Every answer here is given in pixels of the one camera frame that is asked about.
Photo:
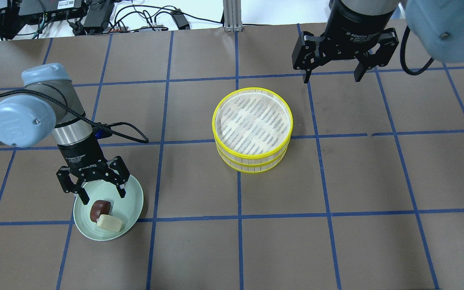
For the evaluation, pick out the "yellow steamer layer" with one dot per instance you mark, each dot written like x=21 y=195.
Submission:
x=252 y=123
x=257 y=165

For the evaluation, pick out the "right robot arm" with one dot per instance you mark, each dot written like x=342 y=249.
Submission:
x=439 y=26

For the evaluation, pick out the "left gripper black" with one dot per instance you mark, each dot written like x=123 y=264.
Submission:
x=82 y=155

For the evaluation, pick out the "brown paper mat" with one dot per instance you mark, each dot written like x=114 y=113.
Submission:
x=252 y=179

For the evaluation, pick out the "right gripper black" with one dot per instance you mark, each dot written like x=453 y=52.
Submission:
x=355 y=25

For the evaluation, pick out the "aluminium frame post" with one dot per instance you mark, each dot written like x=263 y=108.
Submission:
x=232 y=21

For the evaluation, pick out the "brown bun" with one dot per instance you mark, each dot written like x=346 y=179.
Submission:
x=100 y=207

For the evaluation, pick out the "white bun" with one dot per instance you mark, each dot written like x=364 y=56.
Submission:
x=109 y=223

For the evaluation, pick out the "light green plate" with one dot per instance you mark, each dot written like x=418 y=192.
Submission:
x=128 y=209

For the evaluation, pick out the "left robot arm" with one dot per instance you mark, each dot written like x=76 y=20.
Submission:
x=49 y=105

